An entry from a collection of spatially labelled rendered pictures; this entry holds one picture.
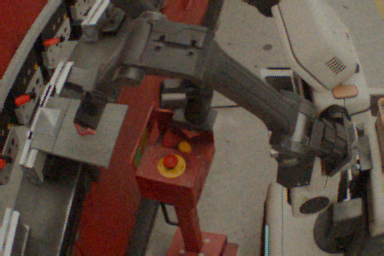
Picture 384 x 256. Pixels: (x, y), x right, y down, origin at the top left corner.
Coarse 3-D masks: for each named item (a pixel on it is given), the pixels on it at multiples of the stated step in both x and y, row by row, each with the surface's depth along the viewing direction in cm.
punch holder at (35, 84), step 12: (36, 60) 134; (24, 72) 128; (36, 72) 135; (12, 84) 122; (24, 84) 129; (36, 84) 137; (12, 96) 124; (12, 108) 129; (24, 108) 131; (12, 120) 134; (24, 120) 132
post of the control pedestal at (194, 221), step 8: (176, 208) 188; (184, 208) 186; (192, 208) 189; (184, 216) 191; (192, 216) 191; (184, 224) 196; (192, 224) 195; (184, 232) 202; (192, 232) 201; (200, 232) 209; (184, 240) 209; (192, 240) 207; (200, 240) 213; (192, 248) 214; (200, 248) 216
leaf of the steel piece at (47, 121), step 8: (40, 112) 150; (48, 112) 150; (56, 112) 149; (40, 120) 149; (48, 120) 148; (56, 120) 148; (32, 128) 147; (40, 128) 147; (48, 128) 147; (56, 128) 145
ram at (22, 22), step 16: (0, 0) 103; (16, 0) 112; (32, 0) 121; (48, 0) 131; (0, 16) 106; (16, 16) 115; (32, 16) 124; (48, 16) 135; (0, 32) 108; (16, 32) 117; (0, 48) 110; (16, 48) 120; (0, 64) 112; (0, 80) 114
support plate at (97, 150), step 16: (64, 112) 150; (112, 112) 148; (64, 128) 146; (80, 128) 146; (112, 128) 145; (32, 144) 144; (48, 144) 144; (64, 144) 143; (80, 144) 143; (96, 144) 142; (112, 144) 142; (80, 160) 140; (96, 160) 139
